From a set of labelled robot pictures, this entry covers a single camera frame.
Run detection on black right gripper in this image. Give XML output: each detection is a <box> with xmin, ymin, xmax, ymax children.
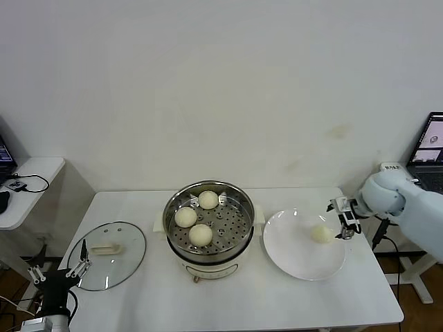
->
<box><xmin>325</xmin><ymin>199</ymin><xmax>363</xmax><ymax>240</ymax></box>

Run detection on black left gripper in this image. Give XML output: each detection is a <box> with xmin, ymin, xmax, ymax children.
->
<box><xmin>27</xmin><ymin>238</ymin><xmax>93</xmax><ymax>315</ymax></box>

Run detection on white steamed baozi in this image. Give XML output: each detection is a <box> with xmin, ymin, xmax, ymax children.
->
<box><xmin>188</xmin><ymin>223</ymin><xmax>214</xmax><ymax>247</ymax></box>
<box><xmin>174</xmin><ymin>207</ymin><xmax>199</xmax><ymax>229</ymax></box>
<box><xmin>310</xmin><ymin>224</ymin><xmax>335</xmax><ymax>244</ymax></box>
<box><xmin>198</xmin><ymin>190</ymin><xmax>220</xmax><ymax>210</ymax></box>

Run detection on round glass pot lid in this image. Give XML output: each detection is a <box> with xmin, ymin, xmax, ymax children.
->
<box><xmin>67</xmin><ymin>220</ymin><xmax>148</xmax><ymax>291</ymax></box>

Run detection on perforated stainless steel steamer insert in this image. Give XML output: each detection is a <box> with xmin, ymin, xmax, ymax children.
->
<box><xmin>162</xmin><ymin>180</ymin><xmax>256</xmax><ymax>256</ymax></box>

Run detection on round white plate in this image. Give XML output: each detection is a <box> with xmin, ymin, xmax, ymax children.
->
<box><xmin>262</xmin><ymin>207</ymin><xmax>347</xmax><ymax>282</ymax></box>

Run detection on white side desk with mouse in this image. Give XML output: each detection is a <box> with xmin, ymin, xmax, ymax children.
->
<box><xmin>0</xmin><ymin>156</ymin><xmax>67</xmax><ymax>290</ymax></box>

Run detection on white side desk with label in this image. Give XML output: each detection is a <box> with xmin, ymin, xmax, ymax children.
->
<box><xmin>375</xmin><ymin>161</ymin><xmax>443</xmax><ymax>305</ymax></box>

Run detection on grey laptop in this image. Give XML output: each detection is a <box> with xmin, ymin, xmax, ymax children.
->
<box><xmin>406</xmin><ymin>111</ymin><xmax>443</xmax><ymax>194</ymax></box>

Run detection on black laptop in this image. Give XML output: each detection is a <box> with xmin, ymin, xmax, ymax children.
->
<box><xmin>0</xmin><ymin>134</ymin><xmax>18</xmax><ymax>184</ymax></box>

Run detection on white electric cooking pot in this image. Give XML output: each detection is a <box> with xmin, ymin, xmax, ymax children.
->
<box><xmin>153</xmin><ymin>203</ymin><xmax>266</xmax><ymax>284</ymax></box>

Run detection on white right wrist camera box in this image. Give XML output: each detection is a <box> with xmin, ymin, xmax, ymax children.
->
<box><xmin>330</xmin><ymin>196</ymin><xmax>349</xmax><ymax>212</ymax></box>

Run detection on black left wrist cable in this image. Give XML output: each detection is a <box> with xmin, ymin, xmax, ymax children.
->
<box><xmin>67</xmin><ymin>290</ymin><xmax>78</xmax><ymax>317</ymax></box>

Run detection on black laptop power cable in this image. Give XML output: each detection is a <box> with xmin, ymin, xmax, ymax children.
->
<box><xmin>372</xmin><ymin>217</ymin><xmax>404</xmax><ymax>312</ymax></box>

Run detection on white floor cable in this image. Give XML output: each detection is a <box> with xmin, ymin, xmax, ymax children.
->
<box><xmin>0</xmin><ymin>293</ymin><xmax>37</xmax><ymax>316</ymax></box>

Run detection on thin black hub cable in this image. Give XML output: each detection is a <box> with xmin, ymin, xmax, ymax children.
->
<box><xmin>15</xmin><ymin>172</ymin><xmax>51</xmax><ymax>193</ymax></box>

